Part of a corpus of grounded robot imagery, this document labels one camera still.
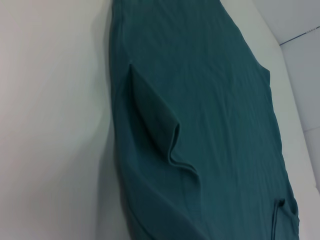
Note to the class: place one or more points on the blue t-shirt with FREE print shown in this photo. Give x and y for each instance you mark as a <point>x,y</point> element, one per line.
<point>200,112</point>

